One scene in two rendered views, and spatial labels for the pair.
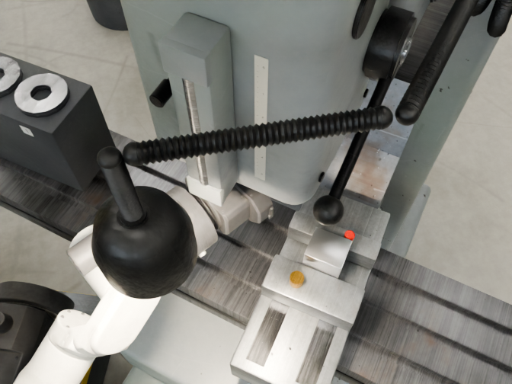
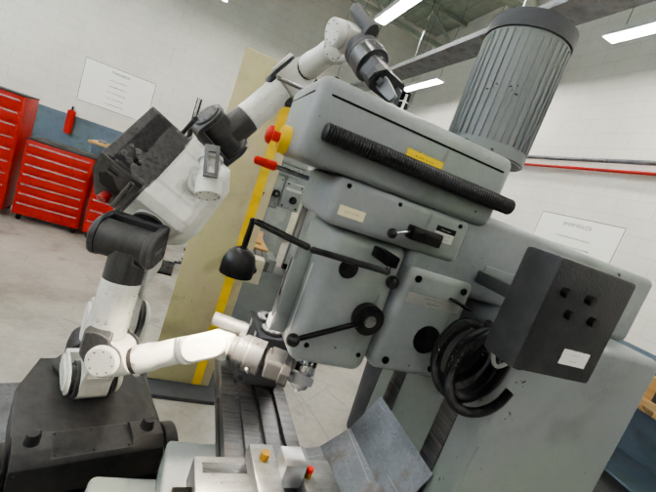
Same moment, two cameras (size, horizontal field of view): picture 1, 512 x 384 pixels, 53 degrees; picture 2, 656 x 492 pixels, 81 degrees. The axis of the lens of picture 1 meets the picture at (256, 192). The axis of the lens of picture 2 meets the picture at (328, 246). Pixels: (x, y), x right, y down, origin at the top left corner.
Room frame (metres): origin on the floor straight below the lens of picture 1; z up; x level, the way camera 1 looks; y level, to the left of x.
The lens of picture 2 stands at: (-0.31, -0.58, 1.71)
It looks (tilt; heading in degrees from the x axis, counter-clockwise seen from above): 9 degrees down; 42
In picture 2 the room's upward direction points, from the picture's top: 20 degrees clockwise
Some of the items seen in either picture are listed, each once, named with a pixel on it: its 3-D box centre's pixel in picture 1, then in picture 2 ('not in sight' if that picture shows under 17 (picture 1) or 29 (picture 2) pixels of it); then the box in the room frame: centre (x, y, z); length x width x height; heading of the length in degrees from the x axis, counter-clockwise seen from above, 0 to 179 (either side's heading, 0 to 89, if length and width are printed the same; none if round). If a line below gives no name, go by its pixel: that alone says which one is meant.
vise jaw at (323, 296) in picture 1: (312, 292); (264, 475); (0.29, -0.09, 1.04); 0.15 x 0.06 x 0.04; 66
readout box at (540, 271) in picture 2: not in sight; (560, 317); (0.51, -0.44, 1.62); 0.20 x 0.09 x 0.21; 153
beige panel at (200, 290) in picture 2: not in sight; (225, 233); (1.08, 1.61, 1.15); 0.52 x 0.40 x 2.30; 153
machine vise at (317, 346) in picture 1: (315, 286); (269, 488); (0.31, -0.10, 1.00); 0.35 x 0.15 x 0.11; 156
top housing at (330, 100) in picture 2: not in sight; (389, 156); (0.41, -0.01, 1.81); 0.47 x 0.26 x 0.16; 153
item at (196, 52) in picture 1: (206, 124); (289, 287); (0.29, 0.04, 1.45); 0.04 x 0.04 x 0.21; 63
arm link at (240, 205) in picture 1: (207, 206); (268, 361); (0.33, 0.06, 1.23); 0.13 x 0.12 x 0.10; 42
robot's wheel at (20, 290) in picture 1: (33, 303); (163, 448); (0.45, 0.58, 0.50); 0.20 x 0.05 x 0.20; 83
